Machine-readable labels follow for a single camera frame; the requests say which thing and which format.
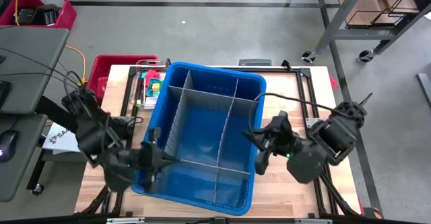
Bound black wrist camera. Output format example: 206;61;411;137
286;145;328;184
102;149;137;192

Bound grey box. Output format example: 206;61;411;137
238;59;273;67

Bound white paper with logo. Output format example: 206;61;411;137
42;122;84;154

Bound black leg with caster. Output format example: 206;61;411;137
26;148;46;197

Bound black flat device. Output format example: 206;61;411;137
0;80;13;109

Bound black computer mouse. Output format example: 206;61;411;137
0;129;20;163

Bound yellow extension cable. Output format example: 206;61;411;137
65;45;87;85

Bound blue plastic bin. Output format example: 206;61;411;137
130;61;267;217

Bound silver metal bracket plate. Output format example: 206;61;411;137
106;217;146;224
294;218;333;224

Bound grey folding table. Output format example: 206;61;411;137
0;26;71;203

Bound silver metal bracket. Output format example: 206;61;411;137
305;117;324;128

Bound grey metal cart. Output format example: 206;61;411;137
301;0;431;64

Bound black caster wheel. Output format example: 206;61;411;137
301;50;317;64
358;49;375;63

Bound cardboard boxes on cart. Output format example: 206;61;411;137
337;0;422;26

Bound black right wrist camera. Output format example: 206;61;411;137
286;145;328;184

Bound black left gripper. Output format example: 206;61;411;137
134;126;180;194

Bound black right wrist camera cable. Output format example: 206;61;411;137
248;92;347;141

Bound long grey slotted divider sheet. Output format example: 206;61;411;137
163;69;195;159
212;77;240;204

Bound black devices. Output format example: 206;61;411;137
17;3;62;26

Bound grey metal panel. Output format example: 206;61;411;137
416;72;431;108

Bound red plastic crate with devices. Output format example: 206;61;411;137
0;0;77;30

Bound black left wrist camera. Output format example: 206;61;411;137
102;149;137;192

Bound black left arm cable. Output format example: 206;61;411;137
62;69;85;99

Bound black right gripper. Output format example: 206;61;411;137
242;111;304;176

